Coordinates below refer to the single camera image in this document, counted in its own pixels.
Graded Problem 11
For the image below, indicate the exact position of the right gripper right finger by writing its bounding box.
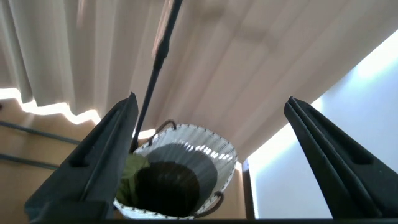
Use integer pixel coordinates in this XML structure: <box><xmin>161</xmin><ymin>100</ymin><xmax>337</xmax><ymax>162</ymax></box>
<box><xmin>283</xmin><ymin>95</ymin><xmax>398</xmax><ymax>220</ymax></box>

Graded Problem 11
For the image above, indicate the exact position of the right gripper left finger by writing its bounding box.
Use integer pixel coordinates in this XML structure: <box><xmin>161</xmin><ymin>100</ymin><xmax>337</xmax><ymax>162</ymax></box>
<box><xmin>24</xmin><ymin>91</ymin><xmax>139</xmax><ymax>222</ymax></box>

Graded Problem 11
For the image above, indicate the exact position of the white laundry basket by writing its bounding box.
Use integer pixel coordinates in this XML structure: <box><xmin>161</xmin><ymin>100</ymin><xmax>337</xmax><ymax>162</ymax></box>
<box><xmin>113</xmin><ymin>119</ymin><xmax>239</xmax><ymax>220</ymax></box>

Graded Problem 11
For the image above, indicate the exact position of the black clothes rack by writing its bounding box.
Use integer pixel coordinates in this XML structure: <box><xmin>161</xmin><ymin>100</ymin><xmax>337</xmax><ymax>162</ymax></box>
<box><xmin>0</xmin><ymin>0</ymin><xmax>184</xmax><ymax>171</ymax></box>

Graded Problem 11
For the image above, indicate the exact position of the green garment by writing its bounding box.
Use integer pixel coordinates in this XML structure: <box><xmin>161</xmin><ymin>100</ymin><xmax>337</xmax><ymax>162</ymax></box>
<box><xmin>115</xmin><ymin>154</ymin><xmax>150</xmax><ymax>208</ymax></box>

